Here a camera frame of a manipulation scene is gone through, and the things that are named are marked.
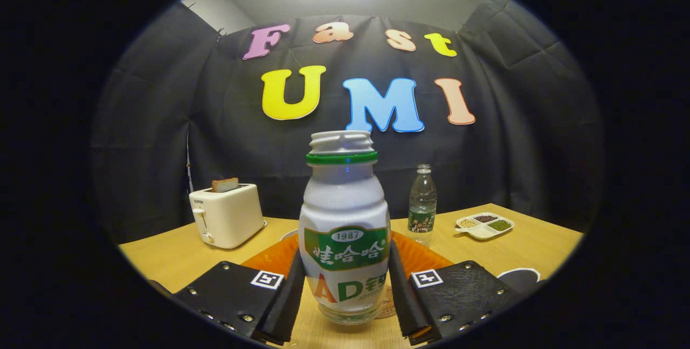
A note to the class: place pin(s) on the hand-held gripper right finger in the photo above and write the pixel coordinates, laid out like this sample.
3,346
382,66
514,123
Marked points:
404,295

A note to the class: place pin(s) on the wooden table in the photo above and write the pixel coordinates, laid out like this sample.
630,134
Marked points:
172,257

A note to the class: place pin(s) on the clear plastic water bottle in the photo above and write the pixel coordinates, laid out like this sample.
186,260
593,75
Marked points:
422,203

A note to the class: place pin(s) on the white juice bottle green label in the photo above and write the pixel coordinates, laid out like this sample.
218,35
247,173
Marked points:
345,203

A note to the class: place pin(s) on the round white plate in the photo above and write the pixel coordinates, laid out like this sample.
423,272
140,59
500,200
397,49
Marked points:
288,234

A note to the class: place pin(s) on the slice of toast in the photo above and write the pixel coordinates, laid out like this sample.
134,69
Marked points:
225,185

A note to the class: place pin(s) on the black backdrop cloth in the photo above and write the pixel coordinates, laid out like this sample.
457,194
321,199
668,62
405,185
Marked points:
161,122

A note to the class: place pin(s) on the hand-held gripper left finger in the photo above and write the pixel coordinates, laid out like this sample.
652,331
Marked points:
285,306

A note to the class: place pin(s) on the round wooden coaster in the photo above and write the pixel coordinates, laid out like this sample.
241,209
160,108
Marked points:
387,306

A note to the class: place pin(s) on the white divided dish with beans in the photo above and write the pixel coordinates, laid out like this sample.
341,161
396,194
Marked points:
484,226

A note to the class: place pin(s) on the cream toaster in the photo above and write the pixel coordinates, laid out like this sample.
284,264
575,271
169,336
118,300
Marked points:
229,219

